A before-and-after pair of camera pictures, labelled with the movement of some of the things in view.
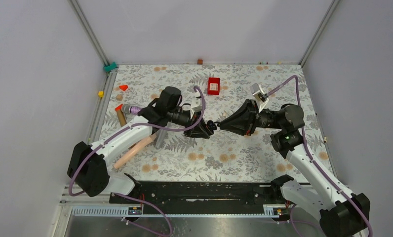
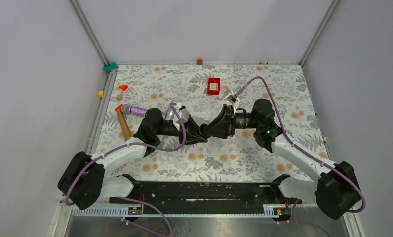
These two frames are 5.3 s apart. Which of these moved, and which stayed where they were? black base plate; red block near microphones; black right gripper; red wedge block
Moved: black right gripper
Stayed: red wedge block; black base plate; red block near microphones
